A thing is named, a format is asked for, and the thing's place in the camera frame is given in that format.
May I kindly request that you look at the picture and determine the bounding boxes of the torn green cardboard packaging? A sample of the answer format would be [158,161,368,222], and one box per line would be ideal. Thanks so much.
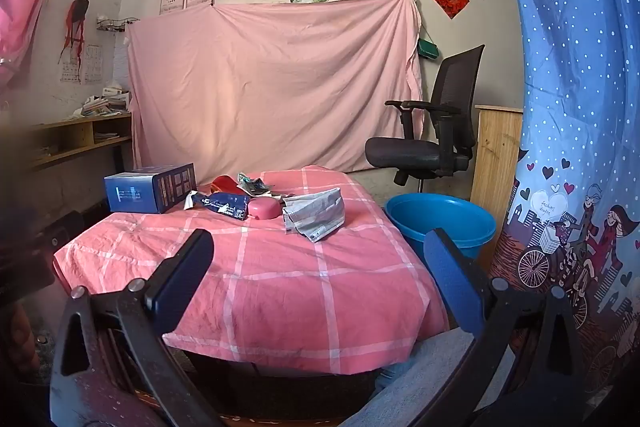
[236,172,283,198]

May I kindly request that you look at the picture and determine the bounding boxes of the blue cardboard box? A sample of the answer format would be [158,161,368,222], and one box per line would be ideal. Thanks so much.
[104,163,197,214]

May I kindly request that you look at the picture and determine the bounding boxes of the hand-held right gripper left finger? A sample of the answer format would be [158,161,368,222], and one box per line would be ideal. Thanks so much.
[49,228,226,427]

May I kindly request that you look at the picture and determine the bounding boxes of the wall calendar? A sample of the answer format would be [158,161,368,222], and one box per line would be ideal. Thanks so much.
[60,44,103,84]

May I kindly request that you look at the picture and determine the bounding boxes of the pink hanging bed sheet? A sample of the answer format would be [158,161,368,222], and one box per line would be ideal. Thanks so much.
[122,0,426,180]

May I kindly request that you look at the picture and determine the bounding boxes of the blue printed dotted curtain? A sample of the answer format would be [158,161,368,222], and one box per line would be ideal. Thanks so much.
[487,0,640,408]

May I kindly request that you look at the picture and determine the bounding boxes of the blue plastic bucket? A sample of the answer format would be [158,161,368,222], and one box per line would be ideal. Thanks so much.
[385,193,497,265]

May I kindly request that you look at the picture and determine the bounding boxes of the grey printed paper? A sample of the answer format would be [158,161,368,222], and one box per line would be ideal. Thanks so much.
[281,188,347,243]

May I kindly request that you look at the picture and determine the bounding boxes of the black office chair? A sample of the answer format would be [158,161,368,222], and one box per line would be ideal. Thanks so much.
[365,44,486,188]

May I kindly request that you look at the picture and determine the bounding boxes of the dark blue snack wrapper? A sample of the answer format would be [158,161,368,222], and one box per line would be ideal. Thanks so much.
[184,190,251,220]

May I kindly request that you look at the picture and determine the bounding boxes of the pink plaid tablecloth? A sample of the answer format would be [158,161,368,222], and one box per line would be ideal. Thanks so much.
[52,165,451,375]

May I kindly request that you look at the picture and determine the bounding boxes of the pink plastic case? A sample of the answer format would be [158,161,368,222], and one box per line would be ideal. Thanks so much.
[248,198,281,221]

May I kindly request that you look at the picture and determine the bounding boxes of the wire wall rack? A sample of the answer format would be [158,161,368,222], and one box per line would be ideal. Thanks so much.
[96,17,138,35]

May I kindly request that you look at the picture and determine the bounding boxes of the red plastic wrapper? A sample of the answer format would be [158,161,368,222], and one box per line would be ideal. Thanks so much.
[210,175,246,195]

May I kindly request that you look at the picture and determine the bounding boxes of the person's jeans leg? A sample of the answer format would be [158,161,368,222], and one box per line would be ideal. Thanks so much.
[345,322,516,427]

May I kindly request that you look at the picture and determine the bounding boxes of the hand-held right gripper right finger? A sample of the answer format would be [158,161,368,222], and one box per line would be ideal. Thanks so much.
[422,228,586,427]

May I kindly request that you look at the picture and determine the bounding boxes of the wooden shelf desk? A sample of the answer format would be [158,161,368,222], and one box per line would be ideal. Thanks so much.
[30,112,133,170]

